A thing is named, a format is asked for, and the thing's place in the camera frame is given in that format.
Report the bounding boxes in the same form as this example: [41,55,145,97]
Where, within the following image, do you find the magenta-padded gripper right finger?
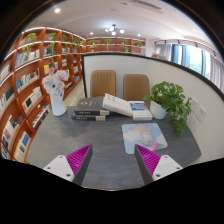
[133,143,183,185]

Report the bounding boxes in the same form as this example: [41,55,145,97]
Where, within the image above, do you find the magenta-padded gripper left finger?
[43,143,94,187]

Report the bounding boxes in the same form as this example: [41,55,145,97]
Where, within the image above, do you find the pastel cartoon mouse pad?
[121,122,169,155]

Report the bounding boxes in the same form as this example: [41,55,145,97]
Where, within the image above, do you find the white plant pot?
[149,99,169,120]

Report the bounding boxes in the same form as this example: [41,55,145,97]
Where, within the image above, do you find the dark hardcover book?
[73,96,110,117]
[71,111,107,122]

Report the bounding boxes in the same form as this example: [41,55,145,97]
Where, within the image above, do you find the blue and white book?
[128,100,154,122]

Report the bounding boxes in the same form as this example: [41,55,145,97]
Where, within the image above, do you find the white ceramic pitcher vase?
[49,84,68,117]

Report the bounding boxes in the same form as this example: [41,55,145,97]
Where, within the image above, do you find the green leafy plant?
[143,80,193,136]

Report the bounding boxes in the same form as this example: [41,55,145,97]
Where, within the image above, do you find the pink and white flowers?
[41,68,70,98]

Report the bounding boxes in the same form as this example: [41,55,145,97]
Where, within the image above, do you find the tan upholstered chair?
[89,69,117,99]
[122,73,151,103]

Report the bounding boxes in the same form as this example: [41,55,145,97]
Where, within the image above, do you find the orange wooden bookshelf unit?
[0,26,147,164]

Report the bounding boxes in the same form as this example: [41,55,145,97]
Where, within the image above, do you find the window with white curtains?
[154,39,224,91]

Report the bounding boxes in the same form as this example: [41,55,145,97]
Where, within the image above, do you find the ceiling spot lights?
[104,23,126,37]

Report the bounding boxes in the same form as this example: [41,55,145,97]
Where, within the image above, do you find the white wall socket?
[189,97,199,114]
[194,104,208,123]

